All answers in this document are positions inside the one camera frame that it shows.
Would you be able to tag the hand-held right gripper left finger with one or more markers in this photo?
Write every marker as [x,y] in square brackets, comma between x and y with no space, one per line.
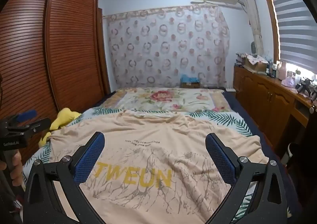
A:
[88,162]

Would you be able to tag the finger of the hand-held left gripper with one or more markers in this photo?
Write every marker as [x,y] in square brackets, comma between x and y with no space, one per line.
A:
[34,126]
[26,114]

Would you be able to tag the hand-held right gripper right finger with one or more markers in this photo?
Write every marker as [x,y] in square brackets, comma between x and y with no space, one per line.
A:
[219,157]

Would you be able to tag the beige printed t-shirt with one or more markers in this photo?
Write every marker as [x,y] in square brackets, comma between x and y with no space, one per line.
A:
[148,167]

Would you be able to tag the person's left hand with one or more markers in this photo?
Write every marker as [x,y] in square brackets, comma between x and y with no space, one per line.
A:
[16,163]

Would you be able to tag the yellow cloth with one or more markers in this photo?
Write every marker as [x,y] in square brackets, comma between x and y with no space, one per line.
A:
[65,117]

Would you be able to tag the leaf print bed sheet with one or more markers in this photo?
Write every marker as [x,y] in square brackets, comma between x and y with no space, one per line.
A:
[223,118]

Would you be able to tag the navy mattress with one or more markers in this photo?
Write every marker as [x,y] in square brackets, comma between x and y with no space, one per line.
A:
[247,125]

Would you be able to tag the flat black case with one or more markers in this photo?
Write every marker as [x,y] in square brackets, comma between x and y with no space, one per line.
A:
[214,87]

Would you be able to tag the wooden sideboard cabinet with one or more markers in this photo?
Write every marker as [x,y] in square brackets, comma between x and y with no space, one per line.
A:
[262,95]

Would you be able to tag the wooden box with blue cloth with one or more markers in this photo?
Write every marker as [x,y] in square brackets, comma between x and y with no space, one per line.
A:
[190,81]

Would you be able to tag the wooden louvred wardrobe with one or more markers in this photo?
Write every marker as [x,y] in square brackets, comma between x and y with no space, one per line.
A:
[62,41]

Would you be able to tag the floral blanket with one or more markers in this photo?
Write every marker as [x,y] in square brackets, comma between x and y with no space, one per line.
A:
[161,98]

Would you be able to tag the purple crumpled bag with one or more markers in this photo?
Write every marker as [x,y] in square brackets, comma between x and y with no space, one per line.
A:
[288,82]

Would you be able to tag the cardboard box with floral cloth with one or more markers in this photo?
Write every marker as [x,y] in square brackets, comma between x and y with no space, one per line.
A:
[256,62]

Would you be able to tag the pink bottle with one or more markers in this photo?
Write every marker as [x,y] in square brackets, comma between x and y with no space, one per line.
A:
[282,72]

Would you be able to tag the small oval fan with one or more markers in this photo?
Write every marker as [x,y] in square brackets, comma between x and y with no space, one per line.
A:
[254,47]

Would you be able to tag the beige tied window drape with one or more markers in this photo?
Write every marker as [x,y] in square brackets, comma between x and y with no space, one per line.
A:
[252,16]

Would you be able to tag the striped window blind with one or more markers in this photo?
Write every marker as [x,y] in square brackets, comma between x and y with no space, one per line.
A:
[292,28]

